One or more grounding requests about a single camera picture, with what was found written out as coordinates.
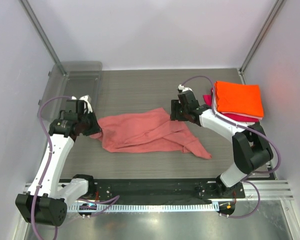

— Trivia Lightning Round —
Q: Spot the salmon pink t shirt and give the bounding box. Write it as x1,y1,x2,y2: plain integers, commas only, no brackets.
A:
90,107,212,160

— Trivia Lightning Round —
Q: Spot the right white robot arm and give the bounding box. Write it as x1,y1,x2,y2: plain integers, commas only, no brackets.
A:
170,89,274,198

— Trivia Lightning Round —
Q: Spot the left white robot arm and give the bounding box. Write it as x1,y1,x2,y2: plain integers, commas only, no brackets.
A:
15,95,102,227

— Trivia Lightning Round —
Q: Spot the magenta folded t shirt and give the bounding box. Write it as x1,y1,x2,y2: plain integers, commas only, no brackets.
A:
202,94,259,123

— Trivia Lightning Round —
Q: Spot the clear grey plastic bin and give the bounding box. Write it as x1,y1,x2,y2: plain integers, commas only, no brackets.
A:
39,60,103,110

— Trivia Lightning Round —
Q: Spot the orange folded t shirt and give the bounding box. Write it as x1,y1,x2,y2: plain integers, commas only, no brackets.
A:
214,81,264,120

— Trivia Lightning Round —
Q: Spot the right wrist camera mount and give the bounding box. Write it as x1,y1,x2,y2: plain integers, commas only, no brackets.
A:
177,84,193,93

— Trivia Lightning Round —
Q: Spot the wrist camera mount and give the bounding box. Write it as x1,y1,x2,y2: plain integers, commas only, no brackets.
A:
71,95,93,114
177,84,193,93

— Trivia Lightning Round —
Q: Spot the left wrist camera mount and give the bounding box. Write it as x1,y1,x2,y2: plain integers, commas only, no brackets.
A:
71,95,93,114

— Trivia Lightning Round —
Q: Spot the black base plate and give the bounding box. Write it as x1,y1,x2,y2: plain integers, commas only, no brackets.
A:
59,177,246,201

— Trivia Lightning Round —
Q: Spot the slotted white cable duct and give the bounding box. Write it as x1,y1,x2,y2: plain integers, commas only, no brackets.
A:
67,202,219,213

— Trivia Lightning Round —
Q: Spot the aluminium frame rail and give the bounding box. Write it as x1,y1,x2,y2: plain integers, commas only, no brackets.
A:
243,180,294,201

